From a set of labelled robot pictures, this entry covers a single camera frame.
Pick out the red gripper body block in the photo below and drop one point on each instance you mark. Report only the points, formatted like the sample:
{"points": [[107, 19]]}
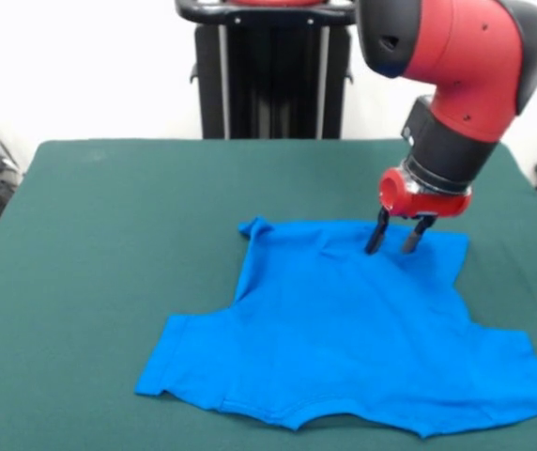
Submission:
{"points": [[433, 204]]}

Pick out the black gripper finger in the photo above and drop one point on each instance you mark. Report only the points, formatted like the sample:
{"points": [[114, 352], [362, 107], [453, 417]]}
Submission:
{"points": [[416, 235], [378, 235]]}

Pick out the blue shirt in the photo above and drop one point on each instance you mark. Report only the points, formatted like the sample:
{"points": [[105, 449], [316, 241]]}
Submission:
{"points": [[343, 329]]}

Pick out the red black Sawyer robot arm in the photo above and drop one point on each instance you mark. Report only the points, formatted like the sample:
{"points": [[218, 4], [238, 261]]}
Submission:
{"points": [[461, 56]]}

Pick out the dark green tablecloth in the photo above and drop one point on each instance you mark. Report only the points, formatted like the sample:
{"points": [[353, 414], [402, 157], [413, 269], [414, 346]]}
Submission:
{"points": [[85, 235]]}

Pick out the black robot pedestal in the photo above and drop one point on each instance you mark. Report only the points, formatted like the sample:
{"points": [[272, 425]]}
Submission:
{"points": [[273, 70]]}

